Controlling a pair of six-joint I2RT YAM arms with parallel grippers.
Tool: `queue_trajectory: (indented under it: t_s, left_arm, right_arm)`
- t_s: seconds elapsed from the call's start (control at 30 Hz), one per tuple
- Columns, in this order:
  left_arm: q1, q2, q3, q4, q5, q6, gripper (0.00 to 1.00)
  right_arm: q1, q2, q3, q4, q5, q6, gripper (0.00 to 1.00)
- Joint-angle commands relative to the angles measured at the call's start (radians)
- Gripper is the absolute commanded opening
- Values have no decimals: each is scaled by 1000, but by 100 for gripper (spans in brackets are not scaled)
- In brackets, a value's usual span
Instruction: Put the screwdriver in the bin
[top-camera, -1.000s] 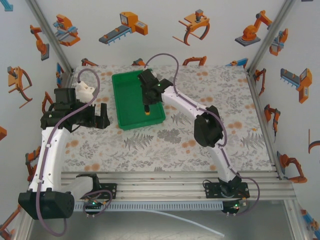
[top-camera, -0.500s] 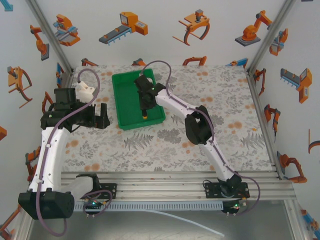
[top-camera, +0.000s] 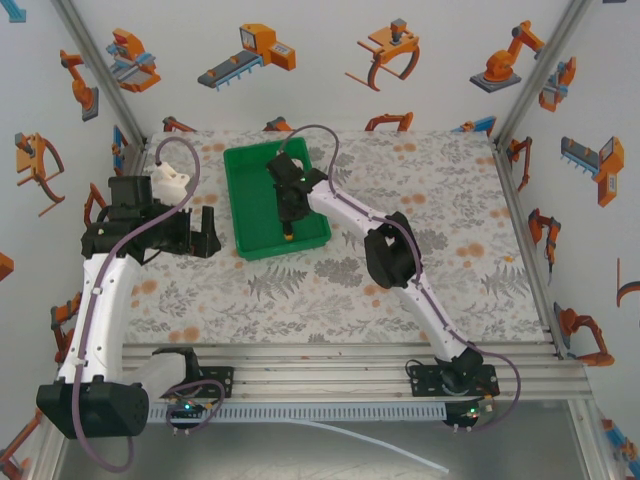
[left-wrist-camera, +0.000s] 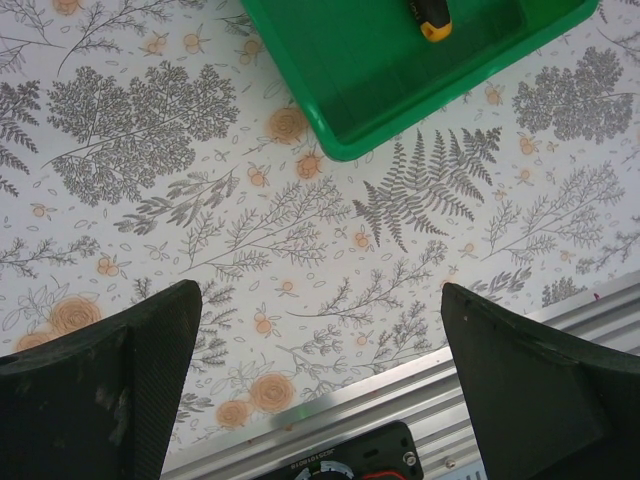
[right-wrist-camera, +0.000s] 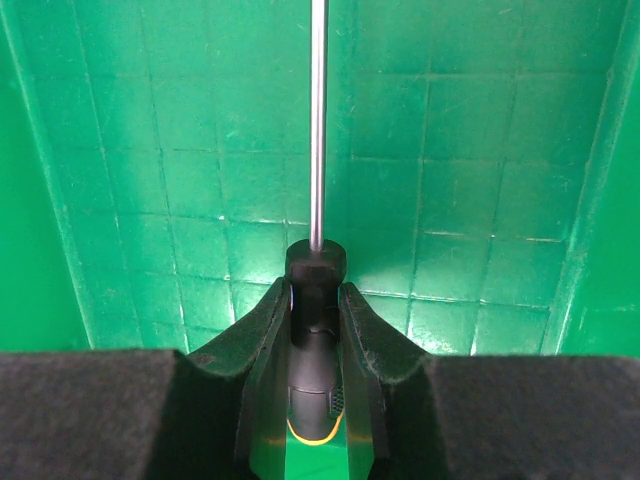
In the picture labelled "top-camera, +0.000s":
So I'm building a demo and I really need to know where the green plastic bin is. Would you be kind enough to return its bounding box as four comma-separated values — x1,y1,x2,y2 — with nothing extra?
222,137,334,261

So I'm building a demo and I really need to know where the floral patterned table mat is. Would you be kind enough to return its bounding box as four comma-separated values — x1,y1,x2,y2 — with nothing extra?
122,129,557,347

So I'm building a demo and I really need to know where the round circuit board with leds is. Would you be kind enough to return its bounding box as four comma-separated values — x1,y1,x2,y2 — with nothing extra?
442,398,495,430
166,396,212,432

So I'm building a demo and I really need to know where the thin white tube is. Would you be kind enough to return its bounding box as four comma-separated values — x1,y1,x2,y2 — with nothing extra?
298,418,451,475

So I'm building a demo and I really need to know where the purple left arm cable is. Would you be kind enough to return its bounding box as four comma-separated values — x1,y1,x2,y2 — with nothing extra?
71,136,201,474

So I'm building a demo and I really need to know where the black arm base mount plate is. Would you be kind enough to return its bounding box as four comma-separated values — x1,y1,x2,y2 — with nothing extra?
409,363,501,400
195,365,237,400

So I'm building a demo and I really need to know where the aluminium rail table edge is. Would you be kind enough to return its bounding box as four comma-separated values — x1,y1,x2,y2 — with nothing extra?
118,341,587,403

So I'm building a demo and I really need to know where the aluminium frame post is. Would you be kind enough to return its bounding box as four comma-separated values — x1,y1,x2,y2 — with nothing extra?
49,0,150,151
489,0,599,149

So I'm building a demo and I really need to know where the slotted grey cable duct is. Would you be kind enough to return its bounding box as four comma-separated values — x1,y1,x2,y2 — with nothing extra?
148,401,450,422

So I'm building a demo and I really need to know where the aluminium side rail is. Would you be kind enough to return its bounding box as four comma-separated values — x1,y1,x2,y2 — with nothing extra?
492,142,569,360

